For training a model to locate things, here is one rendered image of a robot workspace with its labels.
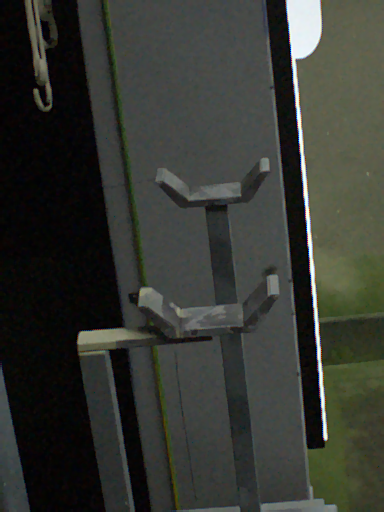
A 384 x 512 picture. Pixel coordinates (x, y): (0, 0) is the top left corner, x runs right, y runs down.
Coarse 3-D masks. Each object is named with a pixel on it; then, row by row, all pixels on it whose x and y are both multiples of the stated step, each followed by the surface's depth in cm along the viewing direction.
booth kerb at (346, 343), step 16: (320, 320) 283; (336, 320) 282; (352, 320) 282; (368, 320) 282; (320, 336) 284; (336, 336) 284; (352, 336) 284; (368, 336) 284; (320, 352) 285; (336, 352) 285; (352, 352) 285; (368, 352) 285
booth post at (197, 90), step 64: (128, 0) 127; (192, 0) 126; (256, 0) 126; (128, 64) 129; (192, 64) 129; (256, 64) 129; (128, 128) 132; (192, 128) 132; (256, 128) 131; (128, 192) 134; (256, 192) 134; (128, 256) 137; (192, 256) 137; (256, 256) 137; (128, 320) 140; (192, 384) 143; (256, 384) 143; (192, 448) 146; (256, 448) 146
